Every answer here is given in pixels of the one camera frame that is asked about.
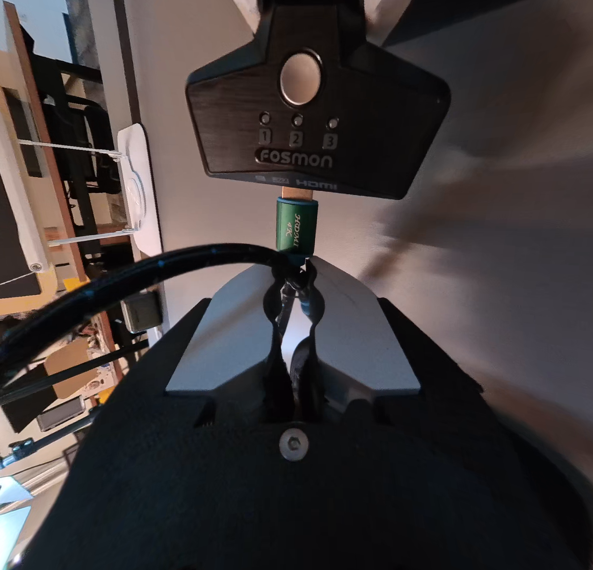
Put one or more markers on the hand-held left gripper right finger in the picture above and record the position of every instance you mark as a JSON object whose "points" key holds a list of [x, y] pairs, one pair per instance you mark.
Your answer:
{"points": [[366, 343]]}

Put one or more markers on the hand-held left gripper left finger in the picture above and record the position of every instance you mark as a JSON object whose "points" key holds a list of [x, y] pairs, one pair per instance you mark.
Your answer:
{"points": [[231, 343]]}

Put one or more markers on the black hdmi switch box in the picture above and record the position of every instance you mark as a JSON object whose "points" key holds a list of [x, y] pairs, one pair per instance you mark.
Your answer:
{"points": [[370, 116]]}

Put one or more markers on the black rectangular box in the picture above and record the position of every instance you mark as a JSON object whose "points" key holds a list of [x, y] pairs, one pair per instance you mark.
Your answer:
{"points": [[141, 313]]}

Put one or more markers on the thin black light stand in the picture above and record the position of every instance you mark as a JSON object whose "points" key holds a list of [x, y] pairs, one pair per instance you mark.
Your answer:
{"points": [[16, 449]]}

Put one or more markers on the bright led light panel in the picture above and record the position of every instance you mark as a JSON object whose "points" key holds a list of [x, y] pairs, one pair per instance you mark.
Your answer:
{"points": [[14, 523]]}

